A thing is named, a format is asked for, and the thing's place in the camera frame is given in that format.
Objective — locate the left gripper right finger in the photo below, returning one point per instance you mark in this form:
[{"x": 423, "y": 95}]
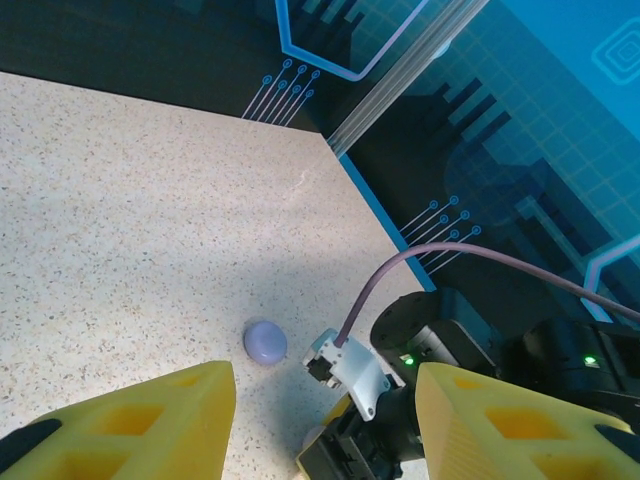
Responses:
[{"x": 450, "y": 440}]

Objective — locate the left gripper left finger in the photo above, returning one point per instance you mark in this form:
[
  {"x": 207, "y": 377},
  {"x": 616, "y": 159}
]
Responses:
[{"x": 200, "y": 400}]

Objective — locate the aluminium frame post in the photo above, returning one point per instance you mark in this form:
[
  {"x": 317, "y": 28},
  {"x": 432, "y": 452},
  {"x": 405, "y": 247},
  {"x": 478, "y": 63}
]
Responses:
[{"x": 397, "y": 75}]

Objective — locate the purple earbud charging case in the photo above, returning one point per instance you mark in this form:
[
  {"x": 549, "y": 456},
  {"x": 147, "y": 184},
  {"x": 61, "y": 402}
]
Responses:
[{"x": 265, "y": 342}]

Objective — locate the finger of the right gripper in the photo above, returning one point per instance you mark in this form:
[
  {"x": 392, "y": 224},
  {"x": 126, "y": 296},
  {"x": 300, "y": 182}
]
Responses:
[
  {"x": 311, "y": 460},
  {"x": 338, "y": 411}
]

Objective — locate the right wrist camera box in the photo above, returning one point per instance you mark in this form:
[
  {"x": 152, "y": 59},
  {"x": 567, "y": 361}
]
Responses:
[{"x": 355, "y": 365}]

